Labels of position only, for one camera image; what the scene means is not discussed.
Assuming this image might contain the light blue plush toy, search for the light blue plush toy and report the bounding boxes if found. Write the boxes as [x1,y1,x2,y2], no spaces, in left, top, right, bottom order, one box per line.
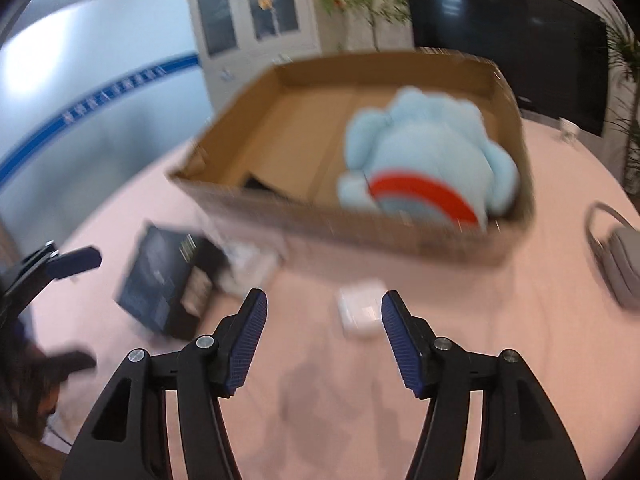
[336,87,521,230]

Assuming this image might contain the black charger product box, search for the black charger product box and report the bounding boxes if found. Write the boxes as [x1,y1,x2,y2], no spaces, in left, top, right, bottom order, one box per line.
[116,223,230,340]

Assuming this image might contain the white flat charger dock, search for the white flat charger dock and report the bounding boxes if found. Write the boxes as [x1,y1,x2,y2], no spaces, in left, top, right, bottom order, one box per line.
[218,240,281,299]

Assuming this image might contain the grey small handbag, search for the grey small handbag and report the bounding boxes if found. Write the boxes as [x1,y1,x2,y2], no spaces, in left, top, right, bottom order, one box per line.
[585,202,640,312]

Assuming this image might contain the white earbuds case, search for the white earbuds case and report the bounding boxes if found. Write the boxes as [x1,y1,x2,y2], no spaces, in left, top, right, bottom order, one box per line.
[335,280,386,338]

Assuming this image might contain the grey metal glass-door cabinet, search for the grey metal glass-door cabinet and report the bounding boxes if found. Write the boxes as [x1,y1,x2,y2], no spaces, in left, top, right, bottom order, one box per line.
[188,0,321,113]

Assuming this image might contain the brown cardboard box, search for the brown cardboard box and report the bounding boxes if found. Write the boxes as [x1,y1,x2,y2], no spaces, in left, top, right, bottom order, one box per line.
[170,51,535,265]

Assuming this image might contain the small white device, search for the small white device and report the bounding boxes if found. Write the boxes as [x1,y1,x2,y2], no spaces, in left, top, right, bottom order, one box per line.
[559,118,580,143]

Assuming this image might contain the green plant at right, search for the green plant at right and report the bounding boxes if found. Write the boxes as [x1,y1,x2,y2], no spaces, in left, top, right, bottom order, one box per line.
[600,2,639,197]

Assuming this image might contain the large black tv screen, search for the large black tv screen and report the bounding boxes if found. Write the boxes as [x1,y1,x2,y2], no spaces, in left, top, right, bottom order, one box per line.
[408,0,610,136]

